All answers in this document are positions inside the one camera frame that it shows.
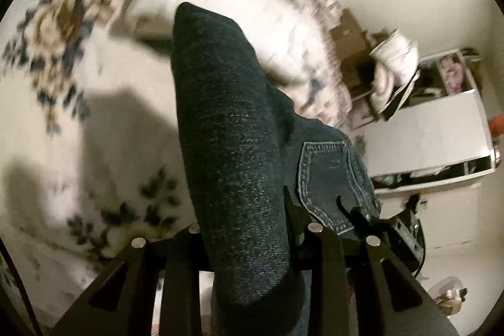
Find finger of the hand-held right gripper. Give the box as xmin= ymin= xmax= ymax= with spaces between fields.
xmin=336 ymin=194 xmax=384 ymax=240

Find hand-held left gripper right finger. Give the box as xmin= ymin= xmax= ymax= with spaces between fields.
xmin=283 ymin=186 xmax=461 ymax=336

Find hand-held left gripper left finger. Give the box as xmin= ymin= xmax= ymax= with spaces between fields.
xmin=51 ymin=224 xmax=215 ymax=336

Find dark blue jeans pants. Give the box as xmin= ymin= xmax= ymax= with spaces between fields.
xmin=170 ymin=1 xmax=382 ymax=336

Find white wardrobe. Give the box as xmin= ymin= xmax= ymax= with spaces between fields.
xmin=354 ymin=48 xmax=501 ymax=254

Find black garment with white stripes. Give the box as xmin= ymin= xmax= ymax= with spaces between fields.
xmin=384 ymin=70 xmax=421 ymax=121

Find pink folded blanket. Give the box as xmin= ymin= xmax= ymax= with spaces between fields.
xmin=437 ymin=53 xmax=466 ymax=93

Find brown cardboard box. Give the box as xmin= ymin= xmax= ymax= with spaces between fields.
xmin=329 ymin=9 xmax=376 ymax=94

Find floral quilt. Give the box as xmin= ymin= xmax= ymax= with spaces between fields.
xmin=0 ymin=0 xmax=355 ymax=321

